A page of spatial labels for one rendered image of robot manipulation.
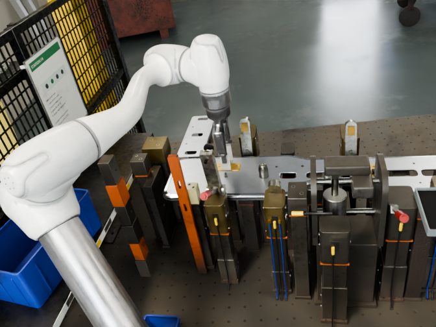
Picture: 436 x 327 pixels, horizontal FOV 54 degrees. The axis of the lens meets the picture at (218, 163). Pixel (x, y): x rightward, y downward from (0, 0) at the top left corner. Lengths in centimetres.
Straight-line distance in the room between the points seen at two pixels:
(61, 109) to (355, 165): 97
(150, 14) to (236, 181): 469
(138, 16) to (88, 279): 512
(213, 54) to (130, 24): 478
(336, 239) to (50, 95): 99
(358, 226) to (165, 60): 72
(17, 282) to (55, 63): 74
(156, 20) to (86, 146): 507
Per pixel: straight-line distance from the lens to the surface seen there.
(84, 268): 101
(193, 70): 123
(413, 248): 128
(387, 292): 141
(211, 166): 117
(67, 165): 89
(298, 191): 113
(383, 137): 210
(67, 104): 157
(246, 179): 138
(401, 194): 120
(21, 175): 87
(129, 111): 101
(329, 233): 108
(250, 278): 148
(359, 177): 111
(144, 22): 594
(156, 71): 126
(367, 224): 127
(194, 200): 130
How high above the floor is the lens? 185
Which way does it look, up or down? 35 degrees down
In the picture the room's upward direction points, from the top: 11 degrees counter-clockwise
